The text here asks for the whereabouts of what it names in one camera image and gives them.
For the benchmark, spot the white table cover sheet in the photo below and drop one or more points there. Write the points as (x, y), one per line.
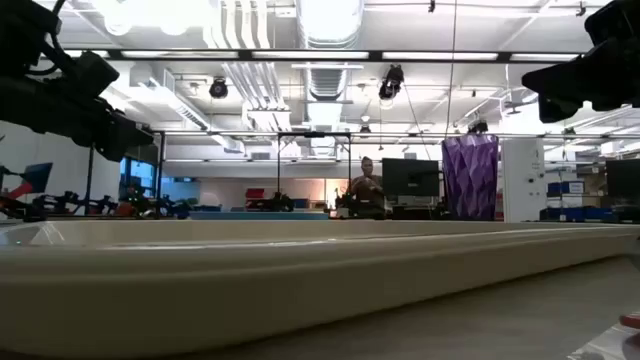
(475, 320)

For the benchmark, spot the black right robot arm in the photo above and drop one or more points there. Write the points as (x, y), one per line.
(615, 20)

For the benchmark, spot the blue tilted screen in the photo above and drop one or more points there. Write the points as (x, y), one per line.
(37, 176)

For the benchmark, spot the black computer monitor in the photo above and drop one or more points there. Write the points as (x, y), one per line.
(410, 177)
(624, 177)

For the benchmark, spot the person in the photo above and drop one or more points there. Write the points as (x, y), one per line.
(367, 190)

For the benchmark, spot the purple faceted plastic cup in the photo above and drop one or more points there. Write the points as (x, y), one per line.
(470, 175)

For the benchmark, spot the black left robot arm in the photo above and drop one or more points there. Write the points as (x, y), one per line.
(25, 35)

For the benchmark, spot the overhead light bar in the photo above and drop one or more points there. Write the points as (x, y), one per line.
(310, 55)

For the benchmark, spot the white tall cabinet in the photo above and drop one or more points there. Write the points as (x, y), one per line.
(522, 180)

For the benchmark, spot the black metal stand frame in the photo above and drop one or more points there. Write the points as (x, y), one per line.
(314, 135)

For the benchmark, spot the red storage bin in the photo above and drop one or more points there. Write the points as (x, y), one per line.
(254, 193)

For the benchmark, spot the silver ceiling air duct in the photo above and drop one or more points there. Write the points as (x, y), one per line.
(330, 20)

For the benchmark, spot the black ceiling camera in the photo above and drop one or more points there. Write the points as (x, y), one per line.
(391, 82)
(218, 88)

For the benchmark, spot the blue storage bin row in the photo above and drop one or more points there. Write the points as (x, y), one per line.
(580, 213)

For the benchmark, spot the beige plastic tray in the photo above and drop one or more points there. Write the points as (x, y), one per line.
(250, 280)

